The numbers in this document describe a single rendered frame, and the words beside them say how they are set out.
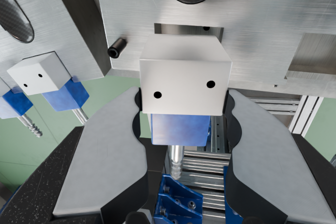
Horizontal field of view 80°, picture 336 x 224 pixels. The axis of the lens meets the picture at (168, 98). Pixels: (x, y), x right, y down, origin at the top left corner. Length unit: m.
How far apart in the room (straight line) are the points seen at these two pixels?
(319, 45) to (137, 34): 0.15
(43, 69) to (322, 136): 1.63
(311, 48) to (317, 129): 1.44
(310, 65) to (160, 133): 0.15
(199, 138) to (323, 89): 0.21
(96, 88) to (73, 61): 1.24
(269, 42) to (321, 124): 1.45
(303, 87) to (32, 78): 0.33
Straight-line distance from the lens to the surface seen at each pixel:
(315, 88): 0.33
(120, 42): 0.17
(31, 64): 0.26
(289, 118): 1.21
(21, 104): 0.37
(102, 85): 1.46
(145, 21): 0.17
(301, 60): 0.22
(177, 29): 0.19
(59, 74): 0.27
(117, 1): 0.17
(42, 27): 0.26
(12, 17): 0.29
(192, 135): 0.15
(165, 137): 0.16
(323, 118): 1.58
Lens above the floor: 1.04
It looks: 50 degrees down
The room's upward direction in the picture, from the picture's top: 164 degrees counter-clockwise
